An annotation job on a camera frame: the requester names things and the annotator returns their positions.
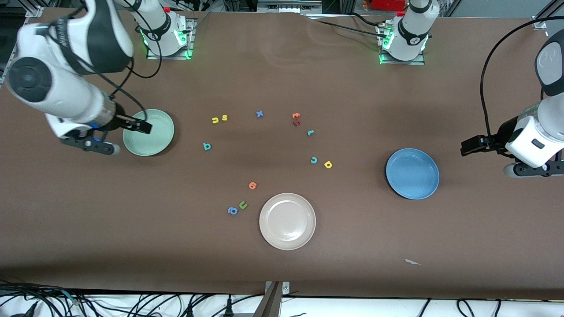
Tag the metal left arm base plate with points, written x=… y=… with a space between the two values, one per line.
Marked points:
x=403 y=62

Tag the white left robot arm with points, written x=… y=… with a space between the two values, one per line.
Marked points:
x=414 y=26

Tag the light green plate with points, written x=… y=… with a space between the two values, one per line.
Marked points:
x=154 y=143

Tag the red object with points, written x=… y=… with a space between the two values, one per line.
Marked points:
x=387 y=4

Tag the blue plate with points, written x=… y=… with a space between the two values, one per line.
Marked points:
x=412 y=174

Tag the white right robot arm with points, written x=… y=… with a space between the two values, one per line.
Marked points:
x=57 y=92

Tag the small metal bracket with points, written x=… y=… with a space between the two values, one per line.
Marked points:
x=286 y=288

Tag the grey metal post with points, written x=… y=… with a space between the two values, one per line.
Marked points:
x=269 y=304

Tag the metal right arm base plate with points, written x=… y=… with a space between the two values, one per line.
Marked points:
x=167 y=56

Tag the aluminium corner bracket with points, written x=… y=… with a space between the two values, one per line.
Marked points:
x=539 y=22
x=35 y=11

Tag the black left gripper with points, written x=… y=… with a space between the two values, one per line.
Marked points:
x=501 y=138

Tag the grey metal box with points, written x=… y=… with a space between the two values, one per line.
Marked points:
x=288 y=5

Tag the white paper scrap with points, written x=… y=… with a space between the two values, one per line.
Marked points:
x=412 y=262

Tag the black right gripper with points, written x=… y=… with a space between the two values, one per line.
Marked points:
x=118 y=120

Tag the blue letter a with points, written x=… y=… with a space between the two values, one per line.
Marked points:
x=232 y=211

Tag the beige plate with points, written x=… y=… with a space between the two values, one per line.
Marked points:
x=287 y=221

